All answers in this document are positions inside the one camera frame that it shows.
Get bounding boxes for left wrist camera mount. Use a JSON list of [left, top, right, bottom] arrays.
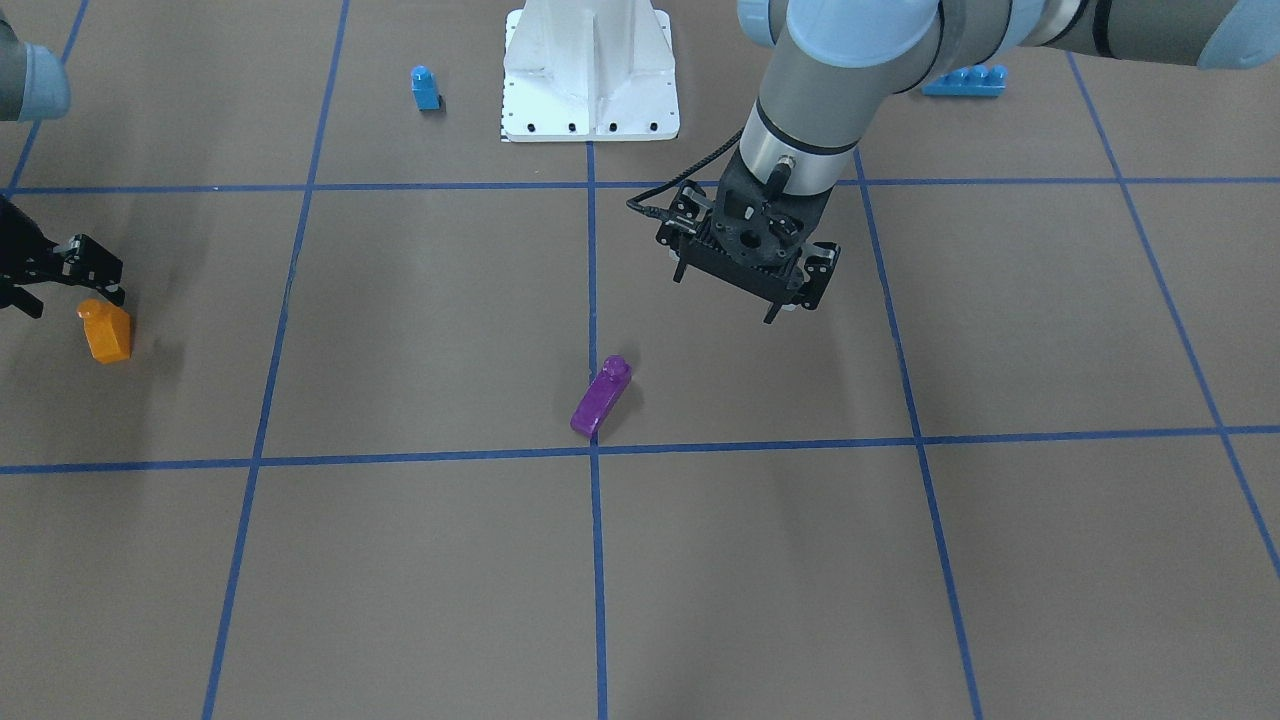
[[707, 149, 832, 264]]

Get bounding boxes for orange trapezoid block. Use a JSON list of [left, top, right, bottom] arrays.
[[76, 299, 132, 364]]

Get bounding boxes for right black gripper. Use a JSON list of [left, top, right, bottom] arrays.
[[0, 197, 125, 319]]

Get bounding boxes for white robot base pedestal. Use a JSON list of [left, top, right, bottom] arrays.
[[500, 1, 681, 143]]

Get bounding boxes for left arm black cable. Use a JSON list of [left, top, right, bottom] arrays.
[[626, 128, 746, 223]]

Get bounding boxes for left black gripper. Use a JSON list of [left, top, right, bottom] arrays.
[[655, 218, 841, 325]]

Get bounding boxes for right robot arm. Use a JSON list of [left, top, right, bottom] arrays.
[[1, 15, 125, 319]]

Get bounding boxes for small blue brick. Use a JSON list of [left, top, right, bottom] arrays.
[[410, 65, 443, 111]]

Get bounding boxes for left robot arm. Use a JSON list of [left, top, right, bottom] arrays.
[[628, 1, 1279, 322]]

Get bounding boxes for purple trapezoid block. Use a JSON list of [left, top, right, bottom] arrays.
[[570, 355, 634, 439]]

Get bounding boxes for long blue brick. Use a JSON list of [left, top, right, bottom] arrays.
[[920, 64, 1009, 99]]

